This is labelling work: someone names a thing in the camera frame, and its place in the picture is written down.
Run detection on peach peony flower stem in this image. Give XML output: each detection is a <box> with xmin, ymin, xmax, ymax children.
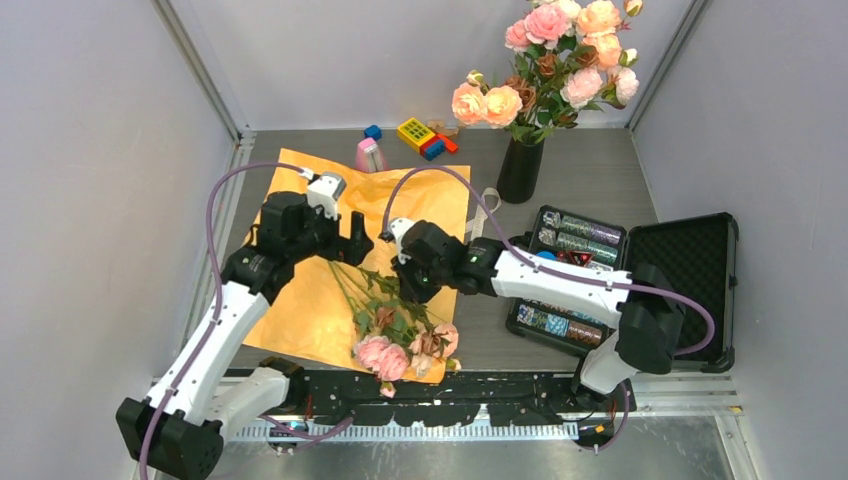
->
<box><xmin>451</xmin><ymin>70</ymin><xmax>524</xmax><ymax>129</ymax></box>

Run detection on black poker chip case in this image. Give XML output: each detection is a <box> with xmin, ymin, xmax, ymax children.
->
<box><xmin>506</xmin><ymin>205</ymin><xmax>741</xmax><ymax>374</ymax></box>

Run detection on pink metronome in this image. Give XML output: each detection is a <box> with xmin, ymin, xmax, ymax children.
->
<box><xmin>355</xmin><ymin>137</ymin><xmax>388</xmax><ymax>173</ymax></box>

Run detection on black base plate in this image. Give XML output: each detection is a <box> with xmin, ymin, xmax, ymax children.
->
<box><xmin>241</xmin><ymin>368</ymin><xmax>637</xmax><ymax>429</ymax></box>

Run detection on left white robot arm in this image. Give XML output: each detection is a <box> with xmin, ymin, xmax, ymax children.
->
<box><xmin>116</xmin><ymin>168</ymin><xmax>374</xmax><ymax>479</ymax></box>

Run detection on cream printed ribbon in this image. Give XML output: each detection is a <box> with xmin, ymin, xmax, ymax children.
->
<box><xmin>465</xmin><ymin>187</ymin><xmax>502</xmax><ymax>241</ymax></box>

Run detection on wooden toy pieces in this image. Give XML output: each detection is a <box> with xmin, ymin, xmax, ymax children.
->
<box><xmin>425</xmin><ymin>119</ymin><xmax>461</xmax><ymax>138</ymax></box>

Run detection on orange flower bouquet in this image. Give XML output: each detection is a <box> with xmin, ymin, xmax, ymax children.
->
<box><xmin>328</xmin><ymin>262</ymin><xmax>462</xmax><ymax>399</ymax></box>

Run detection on blue toy block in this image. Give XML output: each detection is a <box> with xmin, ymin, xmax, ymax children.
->
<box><xmin>363</xmin><ymin>124</ymin><xmax>383</xmax><ymax>141</ymax></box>

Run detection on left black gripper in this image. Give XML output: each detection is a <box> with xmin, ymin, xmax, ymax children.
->
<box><xmin>287</xmin><ymin>196</ymin><xmax>372</xmax><ymax>266</ymax></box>

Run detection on yellow toy block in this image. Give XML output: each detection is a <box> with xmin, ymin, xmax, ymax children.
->
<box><xmin>396</xmin><ymin>117</ymin><xmax>436</xmax><ymax>152</ymax></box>

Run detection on red blue toy blocks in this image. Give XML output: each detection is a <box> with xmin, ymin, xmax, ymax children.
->
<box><xmin>419</xmin><ymin>134</ymin><xmax>459</xmax><ymax>161</ymax></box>

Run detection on black vase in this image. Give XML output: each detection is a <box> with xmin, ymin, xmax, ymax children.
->
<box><xmin>496</xmin><ymin>139</ymin><xmax>544</xmax><ymax>204</ymax></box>

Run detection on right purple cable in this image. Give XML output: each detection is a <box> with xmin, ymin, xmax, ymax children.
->
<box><xmin>380</xmin><ymin>165</ymin><xmax>718</xmax><ymax>455</ymax></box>

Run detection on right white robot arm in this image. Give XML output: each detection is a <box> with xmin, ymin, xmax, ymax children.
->
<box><xmin>380</xmin><ymin>217</ymin><xmax>685</xmax><ymax>411</ymax></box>

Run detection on pink flowers in vase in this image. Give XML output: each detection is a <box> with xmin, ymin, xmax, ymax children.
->
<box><xmin>500</xmin><ymin>0</ymin><xmax>644</xmax><ymax>146</ymax></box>

